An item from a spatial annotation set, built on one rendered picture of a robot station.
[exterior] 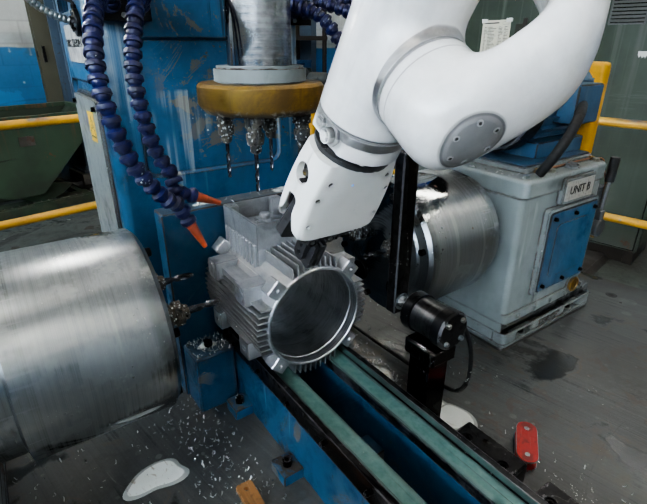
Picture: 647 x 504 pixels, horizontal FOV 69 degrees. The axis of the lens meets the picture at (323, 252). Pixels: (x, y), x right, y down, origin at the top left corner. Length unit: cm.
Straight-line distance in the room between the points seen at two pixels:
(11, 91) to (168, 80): 500
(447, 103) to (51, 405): 48
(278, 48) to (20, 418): 52
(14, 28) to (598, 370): 560
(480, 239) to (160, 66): 61
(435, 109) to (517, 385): 74
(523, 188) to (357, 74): 60
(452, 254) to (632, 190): 292
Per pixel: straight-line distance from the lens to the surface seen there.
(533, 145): 105
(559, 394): 99
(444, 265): 82
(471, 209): 87
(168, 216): 76
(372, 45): 36
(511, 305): 103
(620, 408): 101
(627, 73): 363
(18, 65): 585
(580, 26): 35
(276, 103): 63
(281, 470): 75
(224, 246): 78
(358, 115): 38
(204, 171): 89
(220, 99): 65
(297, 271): 65
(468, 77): 32
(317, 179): 42
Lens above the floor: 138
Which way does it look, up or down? 24 degrees down
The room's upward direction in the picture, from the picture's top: straight up
